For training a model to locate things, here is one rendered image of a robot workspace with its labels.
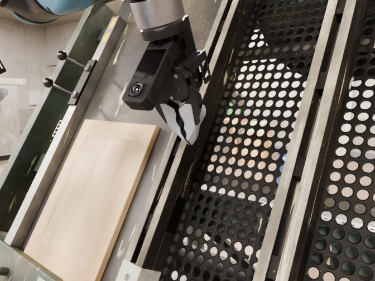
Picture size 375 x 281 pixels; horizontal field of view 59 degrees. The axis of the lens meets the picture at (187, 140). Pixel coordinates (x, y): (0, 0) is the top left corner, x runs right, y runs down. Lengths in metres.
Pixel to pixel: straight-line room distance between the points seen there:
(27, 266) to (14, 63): 12.44
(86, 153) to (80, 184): 0.11
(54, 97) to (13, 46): 11.96
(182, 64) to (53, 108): 1.07
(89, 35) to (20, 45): 12.02
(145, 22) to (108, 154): 0.63
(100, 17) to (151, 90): 1.26
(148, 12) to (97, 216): 0.66
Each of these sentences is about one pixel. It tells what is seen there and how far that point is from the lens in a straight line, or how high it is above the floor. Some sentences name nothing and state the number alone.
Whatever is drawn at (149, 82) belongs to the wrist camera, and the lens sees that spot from 0.47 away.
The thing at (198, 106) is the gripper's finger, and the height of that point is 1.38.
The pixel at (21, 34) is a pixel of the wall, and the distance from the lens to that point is 13.72.
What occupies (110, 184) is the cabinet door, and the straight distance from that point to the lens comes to 1.00.
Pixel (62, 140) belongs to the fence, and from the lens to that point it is 1.29.
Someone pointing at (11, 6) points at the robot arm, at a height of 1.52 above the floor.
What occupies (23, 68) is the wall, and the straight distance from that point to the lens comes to 13.59.
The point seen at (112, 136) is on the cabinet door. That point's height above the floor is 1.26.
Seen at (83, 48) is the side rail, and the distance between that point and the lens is 1.62.
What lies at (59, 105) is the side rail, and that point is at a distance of 1.55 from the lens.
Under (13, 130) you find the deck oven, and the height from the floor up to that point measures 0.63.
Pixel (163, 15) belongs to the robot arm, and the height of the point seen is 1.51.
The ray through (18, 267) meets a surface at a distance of 1.19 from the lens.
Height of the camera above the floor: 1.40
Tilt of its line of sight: 8 degrees down
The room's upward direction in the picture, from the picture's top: straight up
